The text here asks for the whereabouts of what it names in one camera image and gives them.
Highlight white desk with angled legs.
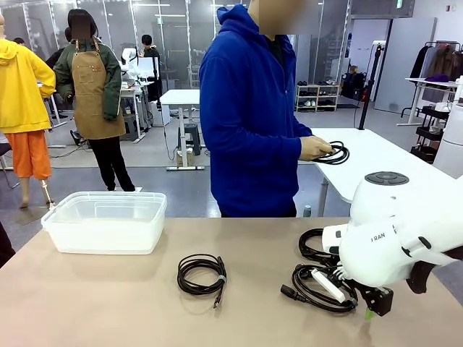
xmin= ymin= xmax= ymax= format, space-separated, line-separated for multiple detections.
xmin=396 ymin=77 xmax=461 ymax=127

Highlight grey stool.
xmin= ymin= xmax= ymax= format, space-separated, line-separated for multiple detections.
xmin=182 ymin=123 xmax=201 ymax=157

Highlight person's right hand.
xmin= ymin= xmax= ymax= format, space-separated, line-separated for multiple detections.
xmin=300 ymin=135 xmax=334 ymax=162

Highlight black USB cable grey tie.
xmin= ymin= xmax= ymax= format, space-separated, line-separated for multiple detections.
xmin=177 ymin=253 xmax=228 ymax=310

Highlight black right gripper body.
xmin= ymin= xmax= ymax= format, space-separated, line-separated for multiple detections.
xmin=356 ymin=280 xmax=395 ymax=317

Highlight black power cable coil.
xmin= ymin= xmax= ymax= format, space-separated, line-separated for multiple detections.
xmin=281 ymin=263 xmax=360 ymax=314

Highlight clothes rack with coats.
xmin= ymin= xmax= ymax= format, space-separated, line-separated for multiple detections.
xmin=409 ymin=40 xmax=463 ymax=82

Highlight black utility cart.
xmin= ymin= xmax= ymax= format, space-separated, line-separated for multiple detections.
xmin=409 ymin=105 xmax=451 ymax=164

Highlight black bags pile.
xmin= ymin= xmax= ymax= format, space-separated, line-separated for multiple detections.
xmin=341 ymin=72 xmax=367 ymax=102

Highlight large white table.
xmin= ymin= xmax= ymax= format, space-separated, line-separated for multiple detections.
xmin=309 ymin=127 xmax=463 ymax=218

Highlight clear plastic storage container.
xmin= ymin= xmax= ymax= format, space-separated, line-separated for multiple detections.
xmin=41 ymin=191 xmax=168 ymax=255

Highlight black tripod pole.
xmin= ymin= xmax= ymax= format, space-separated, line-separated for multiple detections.
xmin=357 ymin=42 xmax=385 ymax=131

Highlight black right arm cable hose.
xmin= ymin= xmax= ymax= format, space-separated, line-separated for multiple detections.
xmin=404 ymin=260 xmax=438 ymax=295

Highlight white cluttered workbench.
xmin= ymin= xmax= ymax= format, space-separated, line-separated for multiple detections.
xmin=119 ymin=80 xmax=153 ymax=143

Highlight person in brown apron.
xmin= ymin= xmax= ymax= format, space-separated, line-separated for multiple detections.
xmin=53 ymin=9 xmax=137 ymax=193

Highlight person in dark clothes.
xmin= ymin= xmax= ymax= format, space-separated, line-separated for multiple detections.
xmin=140 ymin=34 xmax=162 ymax=103

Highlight person in blue hoodie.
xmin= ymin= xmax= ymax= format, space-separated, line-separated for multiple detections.
xmin=198 ymin=3 xmax=316 ymax=218

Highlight person's right forearm blue sleeve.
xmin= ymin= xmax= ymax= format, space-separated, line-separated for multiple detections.
xmin=231 ymin=119 xmax=304 ymax=173

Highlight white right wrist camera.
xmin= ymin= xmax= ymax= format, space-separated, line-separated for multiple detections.
xmin=311 ymin=268 xmax=345 ymax=301

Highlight white height-adjustable desk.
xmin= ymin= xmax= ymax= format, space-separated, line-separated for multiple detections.
xmin=159 ymin=89 xmax=205 ymax=171

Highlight wooden shoe rack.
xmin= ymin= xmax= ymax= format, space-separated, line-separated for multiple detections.
xmin=295 ymin=83 xmax=341 ymax=113

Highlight mannequin in yellow hoodie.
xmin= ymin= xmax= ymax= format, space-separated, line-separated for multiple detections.
xmin=0 ymin=12 xmax=57 ymax=210

